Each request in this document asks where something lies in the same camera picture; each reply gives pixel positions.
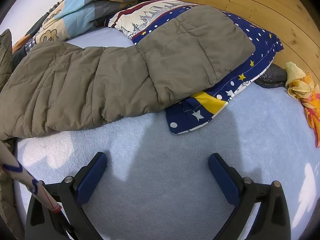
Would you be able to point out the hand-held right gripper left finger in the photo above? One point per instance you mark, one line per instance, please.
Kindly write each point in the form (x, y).
(92, 175)

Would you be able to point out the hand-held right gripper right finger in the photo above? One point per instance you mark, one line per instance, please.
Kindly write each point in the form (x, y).
(223, 177)

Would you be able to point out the olive puffer jacket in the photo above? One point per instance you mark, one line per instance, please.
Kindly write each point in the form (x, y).
(100, 80)

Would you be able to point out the light blue cloud bedsheet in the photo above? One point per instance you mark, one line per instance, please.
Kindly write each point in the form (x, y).
(160, 155)

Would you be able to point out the dark patterned object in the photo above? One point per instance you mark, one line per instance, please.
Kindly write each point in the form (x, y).
(272, 76)

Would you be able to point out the orange yellow cloth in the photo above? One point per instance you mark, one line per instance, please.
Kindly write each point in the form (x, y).
(305, 87)

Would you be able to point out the navy star print pillow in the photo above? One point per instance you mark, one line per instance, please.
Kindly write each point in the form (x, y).
(260, 45)

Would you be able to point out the cartoon patchwork quilt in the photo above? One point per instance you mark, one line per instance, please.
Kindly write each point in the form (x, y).
(80, 7)

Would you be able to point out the wooden headboard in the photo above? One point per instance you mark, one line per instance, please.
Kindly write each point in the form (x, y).
(250, 0)

